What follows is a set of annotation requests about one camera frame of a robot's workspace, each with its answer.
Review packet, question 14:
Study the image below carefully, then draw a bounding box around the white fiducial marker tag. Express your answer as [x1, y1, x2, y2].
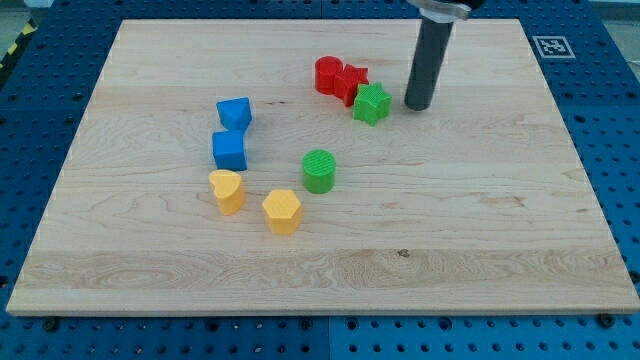
[532, 35, 575, 59]

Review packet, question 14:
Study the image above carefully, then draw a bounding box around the red cylinder block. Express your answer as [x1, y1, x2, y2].
[314, 55, 344, 95]

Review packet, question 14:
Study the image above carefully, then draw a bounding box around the silver metal rod mount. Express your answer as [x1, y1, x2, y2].
[406, 0, 484, 22]

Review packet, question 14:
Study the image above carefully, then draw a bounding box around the green star block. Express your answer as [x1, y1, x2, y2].
[353, 82, 392, 126]

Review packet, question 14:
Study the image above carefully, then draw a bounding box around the yellow heart block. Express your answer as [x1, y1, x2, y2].
[208, 169, 245, 216]

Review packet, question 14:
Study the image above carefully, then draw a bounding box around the light wooden board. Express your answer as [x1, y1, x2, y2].
[7, 19, 639, 317]

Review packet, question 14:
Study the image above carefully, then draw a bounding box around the yellow hexagon block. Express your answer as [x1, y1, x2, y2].
[262, 189, 303, 235]

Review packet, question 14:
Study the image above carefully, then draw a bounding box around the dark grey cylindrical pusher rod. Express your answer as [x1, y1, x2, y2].
[404, 18, 453, 111]

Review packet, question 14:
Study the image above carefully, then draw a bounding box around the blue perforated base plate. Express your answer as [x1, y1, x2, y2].
[1, 1, 639, 359]

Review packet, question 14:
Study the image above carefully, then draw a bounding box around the blue cube block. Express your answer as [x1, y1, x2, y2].
[212, 130, 247, 171]

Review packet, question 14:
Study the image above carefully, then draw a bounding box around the green cylinder block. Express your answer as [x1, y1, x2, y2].
[302, 149, 336, 194]

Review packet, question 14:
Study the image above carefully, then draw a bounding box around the blue triangular block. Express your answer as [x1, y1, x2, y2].
[216, 97, 252, 132]

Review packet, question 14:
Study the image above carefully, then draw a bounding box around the red star block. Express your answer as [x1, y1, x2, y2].
[333, 64, 369, 107]

